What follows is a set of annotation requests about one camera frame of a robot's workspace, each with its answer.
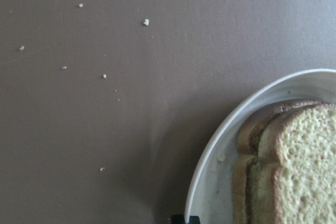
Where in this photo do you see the bread slice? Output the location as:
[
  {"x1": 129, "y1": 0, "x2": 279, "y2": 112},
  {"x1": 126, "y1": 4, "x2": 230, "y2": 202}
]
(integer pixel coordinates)
[
  {"x1": 250, "y1": 104, "x2": 335, "y2": 223},
  {"x1": 232, "y1": 99, "x2": 322, "y2": 223}
]

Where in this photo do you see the white round plate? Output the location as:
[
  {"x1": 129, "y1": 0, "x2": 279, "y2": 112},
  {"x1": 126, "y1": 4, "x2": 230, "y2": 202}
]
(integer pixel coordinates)
[{"x1": 184, "y1": 69, "x2": 335, "y2": 223}]

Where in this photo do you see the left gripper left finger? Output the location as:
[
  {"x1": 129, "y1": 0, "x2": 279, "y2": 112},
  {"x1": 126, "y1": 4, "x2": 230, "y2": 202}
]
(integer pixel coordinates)
[{"x1": 171, "y1": 215, "x2": 185, "y2": 224}]

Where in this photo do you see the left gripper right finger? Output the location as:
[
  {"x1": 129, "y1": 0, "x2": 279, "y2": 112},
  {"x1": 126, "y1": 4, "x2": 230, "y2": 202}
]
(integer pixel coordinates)
[{"x1": 188, "y1": 216, "x2": 200, "y2": 224}]

